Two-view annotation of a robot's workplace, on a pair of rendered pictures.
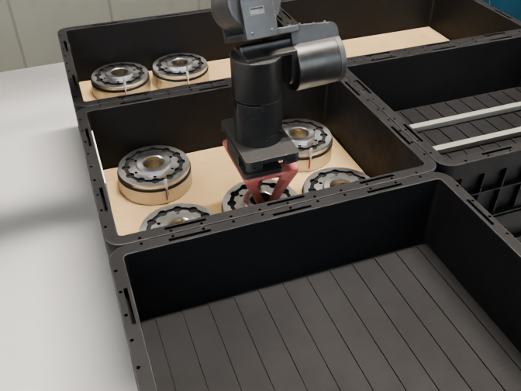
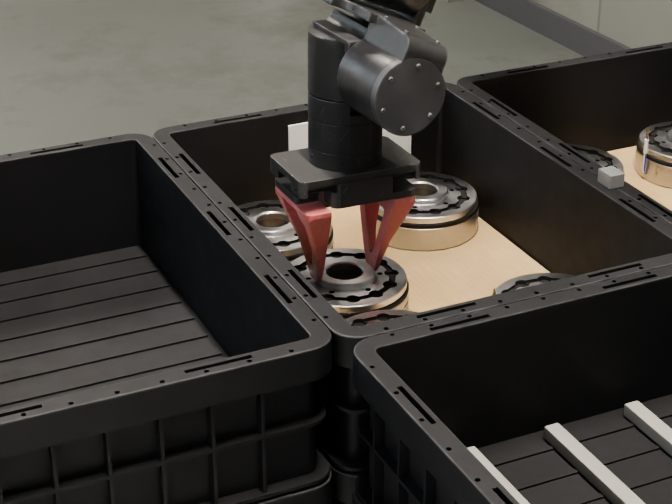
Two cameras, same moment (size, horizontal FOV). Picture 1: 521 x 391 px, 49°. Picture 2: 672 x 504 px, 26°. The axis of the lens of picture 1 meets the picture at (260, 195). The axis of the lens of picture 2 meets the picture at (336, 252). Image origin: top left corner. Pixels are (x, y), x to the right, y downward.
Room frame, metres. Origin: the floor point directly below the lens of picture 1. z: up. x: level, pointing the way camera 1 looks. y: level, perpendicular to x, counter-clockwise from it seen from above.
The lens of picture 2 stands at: (0.48, -1.03, 1.41)
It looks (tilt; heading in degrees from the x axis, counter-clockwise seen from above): 27 degrees down; 85
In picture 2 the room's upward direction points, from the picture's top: straight up
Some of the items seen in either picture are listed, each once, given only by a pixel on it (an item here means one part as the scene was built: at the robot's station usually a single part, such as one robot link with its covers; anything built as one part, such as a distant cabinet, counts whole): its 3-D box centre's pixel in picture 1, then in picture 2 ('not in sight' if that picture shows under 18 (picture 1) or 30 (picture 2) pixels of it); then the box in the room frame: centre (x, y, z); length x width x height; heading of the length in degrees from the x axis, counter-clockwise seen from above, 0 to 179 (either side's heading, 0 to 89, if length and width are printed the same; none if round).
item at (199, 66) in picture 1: (180, 65); not in sight; (0.98, 0.15, 0.86); 0.10 x 0.10 x 0.01
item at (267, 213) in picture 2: (179, 227); (273, 222); (0.52, 0.10, 0.86); 0.05 x 0.05 x 0.01
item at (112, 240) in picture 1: (245, 143); (405, 199); (0.63, 0.02, 0.92); 0.40 x 0.30 x 0.02; 110
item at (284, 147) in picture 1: (257, 121); (345, 136); (0.58, 0.00, 0.98); 0.10 x 0.07 x 0.07; 20
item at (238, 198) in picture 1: (260, 203); (344, 279); (0.58, 0.00, 0.86); 0.10 x 0.10 x 0.01
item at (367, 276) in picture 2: (260, 200); (344, 274); (0.58, 0.00, 0.86); 0.05 x 0.05 x 0.01
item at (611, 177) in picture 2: not in sight; (611, 177); (0.79, 0.01, 0.94); 0.02 x 0.01 x 0.01; 110
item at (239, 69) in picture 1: (261, 72); (349, 62); (0.58, 0.00, 1.04); 0.07 x 0.06 x 0.07; 112
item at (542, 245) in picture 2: (245, 174); (403, 256); (0.63, 0.02, 0.87); 0.40 x 0.30 x 0.11; 110
